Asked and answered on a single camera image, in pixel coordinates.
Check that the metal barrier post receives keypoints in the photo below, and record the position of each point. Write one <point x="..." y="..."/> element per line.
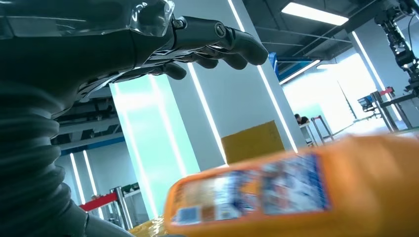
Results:
<point x="121" y="207"/>

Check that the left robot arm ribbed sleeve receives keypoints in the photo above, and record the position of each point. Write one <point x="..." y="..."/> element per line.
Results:
<point x="29" y="157"/>

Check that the orange detergent bottle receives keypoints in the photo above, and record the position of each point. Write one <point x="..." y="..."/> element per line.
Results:
<point x="294" y="193"/>

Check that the white desk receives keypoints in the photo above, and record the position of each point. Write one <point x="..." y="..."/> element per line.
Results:
<point x="307" y="132"/>

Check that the metal frame table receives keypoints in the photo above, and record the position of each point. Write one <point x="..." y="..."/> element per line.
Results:
<point x="391" y="108"/>

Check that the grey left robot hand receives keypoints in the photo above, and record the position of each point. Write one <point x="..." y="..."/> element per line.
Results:
<point x="91" y="45"/>

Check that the yellow board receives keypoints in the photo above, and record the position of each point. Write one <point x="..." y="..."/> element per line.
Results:
<point x="252" y="142"/>

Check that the rectangular ceiling lamp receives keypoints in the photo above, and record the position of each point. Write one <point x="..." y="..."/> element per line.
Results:
<point x="314" y="13"/>

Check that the person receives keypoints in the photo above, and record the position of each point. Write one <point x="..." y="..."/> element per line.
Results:
<point x="300" y="119"/>

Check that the red barrier belt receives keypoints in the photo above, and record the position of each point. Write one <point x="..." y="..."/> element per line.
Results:
<point x="98" y="201"/>

